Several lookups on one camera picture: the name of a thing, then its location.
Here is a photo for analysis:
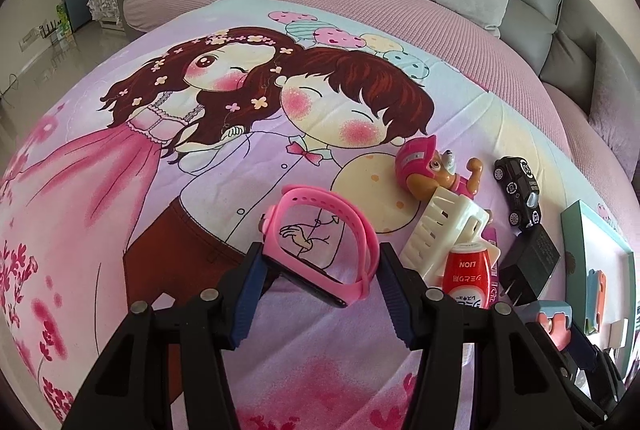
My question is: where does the floral fabric bundle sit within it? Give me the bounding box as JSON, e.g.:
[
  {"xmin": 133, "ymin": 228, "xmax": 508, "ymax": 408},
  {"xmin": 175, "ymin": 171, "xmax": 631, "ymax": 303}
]
[{"xmin": 87, "ymin": 0, "xmax": 126, "ymax": 23}]

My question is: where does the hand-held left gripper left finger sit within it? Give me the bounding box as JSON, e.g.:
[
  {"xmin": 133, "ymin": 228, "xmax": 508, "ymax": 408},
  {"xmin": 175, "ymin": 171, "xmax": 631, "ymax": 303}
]
[{"xmin": 60, "ymin": 242, "xmax": 281, "ymax": 430}]

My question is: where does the black charger plug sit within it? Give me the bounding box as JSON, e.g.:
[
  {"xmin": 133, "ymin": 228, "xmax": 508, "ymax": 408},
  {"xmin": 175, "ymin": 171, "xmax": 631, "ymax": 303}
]
[{"xmin": 498, "ymin": 226, "xmax": 562, "ymax": 308}]

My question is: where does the black wire rack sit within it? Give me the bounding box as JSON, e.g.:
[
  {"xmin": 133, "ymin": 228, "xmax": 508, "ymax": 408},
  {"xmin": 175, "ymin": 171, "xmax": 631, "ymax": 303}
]
[{"xmin": 37, "ymin": 22, "xmax": 68, "ymax": 41}]

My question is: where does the pink slim tube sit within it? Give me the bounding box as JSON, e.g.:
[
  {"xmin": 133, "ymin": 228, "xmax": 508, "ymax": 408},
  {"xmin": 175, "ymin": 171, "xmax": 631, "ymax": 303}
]
[{"xmin": 485, "ymin": 225, "xmax": 501, "ymax": 306}]

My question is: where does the pink quilted sofa cover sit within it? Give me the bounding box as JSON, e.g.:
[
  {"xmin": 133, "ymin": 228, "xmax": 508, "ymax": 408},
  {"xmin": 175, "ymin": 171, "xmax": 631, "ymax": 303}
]
[{"xmin": 122, "ymin": 0, "xmax": 616, "ymax": 211}]

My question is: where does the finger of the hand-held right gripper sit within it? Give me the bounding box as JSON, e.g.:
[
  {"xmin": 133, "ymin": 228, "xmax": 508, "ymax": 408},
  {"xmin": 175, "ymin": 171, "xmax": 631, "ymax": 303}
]
[
  {"xmin": 570, "ymin": 322, "xmax": 608, "ymax": 371},
  {"xmin": 530, "ymin": 327, "xmax": 576, "ymax": 378}
]

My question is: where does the pink brown pup figure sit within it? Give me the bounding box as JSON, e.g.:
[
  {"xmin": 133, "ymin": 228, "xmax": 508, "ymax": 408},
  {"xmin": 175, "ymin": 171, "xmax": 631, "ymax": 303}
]
[{"xmin": 395, "ymin": 135, "xmax": 485, "ymax": 201}]

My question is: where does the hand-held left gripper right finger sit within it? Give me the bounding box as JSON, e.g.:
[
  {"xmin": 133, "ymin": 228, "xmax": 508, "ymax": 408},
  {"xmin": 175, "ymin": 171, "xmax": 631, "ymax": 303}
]
[{"xmin": 378, "ymin": 244, "xmax": 591, "ymax": 430}]

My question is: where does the red small bottle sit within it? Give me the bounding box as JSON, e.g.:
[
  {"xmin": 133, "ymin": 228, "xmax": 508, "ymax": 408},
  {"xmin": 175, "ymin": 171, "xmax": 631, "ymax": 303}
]
[{"xmin": 440, "ymin": 242, "xmax": 497, "ymax": 311}]

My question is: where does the purple grey pillow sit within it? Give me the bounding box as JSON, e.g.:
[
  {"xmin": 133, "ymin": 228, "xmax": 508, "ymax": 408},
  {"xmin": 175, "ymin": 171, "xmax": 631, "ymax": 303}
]
[{"xmin": 587, "ymin": 32, "xmax": 640, "ymax": 166}]

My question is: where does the white charger plug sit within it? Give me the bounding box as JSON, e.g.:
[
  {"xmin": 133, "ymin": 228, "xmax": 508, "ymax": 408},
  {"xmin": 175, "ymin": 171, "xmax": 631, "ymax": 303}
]
[{"xmin": 607, "ymin": 317, "xmax": 632, "ymax": 356}]

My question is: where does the green carton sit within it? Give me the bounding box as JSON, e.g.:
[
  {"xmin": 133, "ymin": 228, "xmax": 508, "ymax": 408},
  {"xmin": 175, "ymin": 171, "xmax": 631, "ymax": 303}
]
[{"xmin": 55, "ymin": 5, "xmax": 73, "ymax": 38}]

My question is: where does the white slotted plastic holder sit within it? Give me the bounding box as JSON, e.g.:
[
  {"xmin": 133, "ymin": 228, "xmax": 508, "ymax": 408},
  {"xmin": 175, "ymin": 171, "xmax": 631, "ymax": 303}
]
[{"xmin": 400, "ymin": 187, "xmax": 502, "ymax": 283}]

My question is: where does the teal box tray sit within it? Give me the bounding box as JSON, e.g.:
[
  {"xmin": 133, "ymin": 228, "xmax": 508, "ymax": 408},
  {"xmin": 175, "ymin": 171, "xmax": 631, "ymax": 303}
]
[{"xmin": 560, "ymin": 201, "xmax": 638, "ymax": 361}]

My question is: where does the pink watch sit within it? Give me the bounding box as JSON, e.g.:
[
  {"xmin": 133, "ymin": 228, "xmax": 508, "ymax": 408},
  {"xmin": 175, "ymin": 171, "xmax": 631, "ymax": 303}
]
[{"xmin": 262, "ymin": 185, "xmax": 381, "ymax": 308}]

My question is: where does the black toy car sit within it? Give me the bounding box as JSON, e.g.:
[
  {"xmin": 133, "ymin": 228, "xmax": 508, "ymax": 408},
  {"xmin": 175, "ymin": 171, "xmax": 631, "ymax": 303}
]
[{"xmin": 494, "ymin": 155, "xmax": 542, "ymax": 231}]

